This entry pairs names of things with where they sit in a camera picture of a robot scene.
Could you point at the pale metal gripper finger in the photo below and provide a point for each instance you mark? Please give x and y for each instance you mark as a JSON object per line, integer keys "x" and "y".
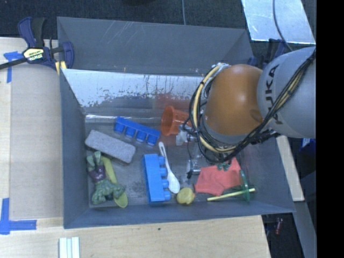
{"x": 194, "y": 171}
{"x": 195, "y": 165}

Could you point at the orange plastic cup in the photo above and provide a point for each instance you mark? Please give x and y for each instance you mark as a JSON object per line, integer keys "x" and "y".
{"x": 172, "y": 121}

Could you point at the white plastic spoon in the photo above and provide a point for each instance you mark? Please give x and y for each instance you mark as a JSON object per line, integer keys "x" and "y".
{"x": 173, "y": 183}

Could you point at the red cloth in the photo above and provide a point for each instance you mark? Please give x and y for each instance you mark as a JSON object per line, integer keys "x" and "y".
{"x": 217, "y": 180}

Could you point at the yellow toy fruit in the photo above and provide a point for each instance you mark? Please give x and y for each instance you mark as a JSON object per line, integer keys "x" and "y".
{"x": 185, "y": 196}

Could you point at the large blue toy brick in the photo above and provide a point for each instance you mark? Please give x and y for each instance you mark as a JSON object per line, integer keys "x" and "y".
{"x": 153, "y": 180}

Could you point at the blue four-stud toy brick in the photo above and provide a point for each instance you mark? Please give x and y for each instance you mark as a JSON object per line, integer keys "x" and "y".
{"x": 137, "y": 130}

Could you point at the green disc on yellow stick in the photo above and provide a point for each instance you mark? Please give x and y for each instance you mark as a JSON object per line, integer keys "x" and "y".
{"x": 246, "y": 188}

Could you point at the grey sponge block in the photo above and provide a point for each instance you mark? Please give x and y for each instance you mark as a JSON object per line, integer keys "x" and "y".
{"x": 110, "y": 146}

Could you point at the yellow-green plastic spoon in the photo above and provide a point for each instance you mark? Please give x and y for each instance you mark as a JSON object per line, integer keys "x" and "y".
{"x": 121, "y": 200}

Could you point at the green muscular toy figure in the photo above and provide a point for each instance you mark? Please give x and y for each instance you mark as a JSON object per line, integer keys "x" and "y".
{"x": 103, "y": 188}

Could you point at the grey metal bin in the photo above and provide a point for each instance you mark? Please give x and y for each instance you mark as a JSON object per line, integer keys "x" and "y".
{"x": 139, "y": 50}

